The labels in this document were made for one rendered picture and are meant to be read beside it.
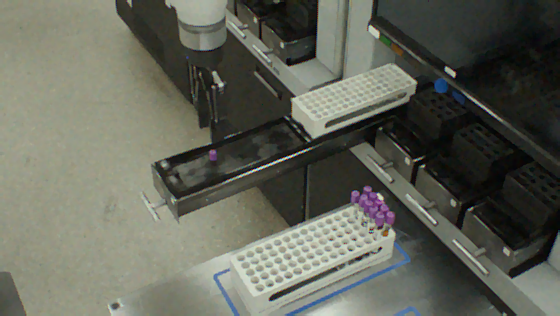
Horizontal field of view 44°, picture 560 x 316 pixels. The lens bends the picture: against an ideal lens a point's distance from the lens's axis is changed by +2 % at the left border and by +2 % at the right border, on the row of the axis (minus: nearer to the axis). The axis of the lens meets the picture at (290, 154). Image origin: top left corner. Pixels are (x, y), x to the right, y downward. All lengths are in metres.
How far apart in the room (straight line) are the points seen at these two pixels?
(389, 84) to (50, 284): 1.32
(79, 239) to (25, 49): 1.29
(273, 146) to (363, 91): 0.26
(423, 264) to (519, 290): 0.22
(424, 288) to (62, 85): 2.28
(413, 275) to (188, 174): 0.53
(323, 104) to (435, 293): 0.55
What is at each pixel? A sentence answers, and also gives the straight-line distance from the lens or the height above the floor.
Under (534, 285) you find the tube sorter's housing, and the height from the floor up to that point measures 0.73.
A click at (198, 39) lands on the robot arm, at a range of 1.30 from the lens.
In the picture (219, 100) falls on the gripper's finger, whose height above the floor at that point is 1.01.
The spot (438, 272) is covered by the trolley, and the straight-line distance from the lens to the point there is 1.33.
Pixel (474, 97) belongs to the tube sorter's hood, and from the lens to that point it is 1.45.
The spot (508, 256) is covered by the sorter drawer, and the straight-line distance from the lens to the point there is 1.44.
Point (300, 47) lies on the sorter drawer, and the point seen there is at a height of 0.78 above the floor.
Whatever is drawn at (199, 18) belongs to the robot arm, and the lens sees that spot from 1.28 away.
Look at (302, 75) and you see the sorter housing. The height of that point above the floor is 0.74.
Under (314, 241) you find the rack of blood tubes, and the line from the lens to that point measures 1.26.
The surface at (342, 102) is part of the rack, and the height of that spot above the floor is 0.86.
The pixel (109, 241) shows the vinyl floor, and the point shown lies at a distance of 2.50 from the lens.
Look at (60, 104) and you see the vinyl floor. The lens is 3.14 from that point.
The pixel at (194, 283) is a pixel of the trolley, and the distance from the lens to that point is 1.28.
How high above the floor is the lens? 1.83
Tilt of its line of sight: 42 degrees down
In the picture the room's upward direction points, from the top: 1 degrees clockwise
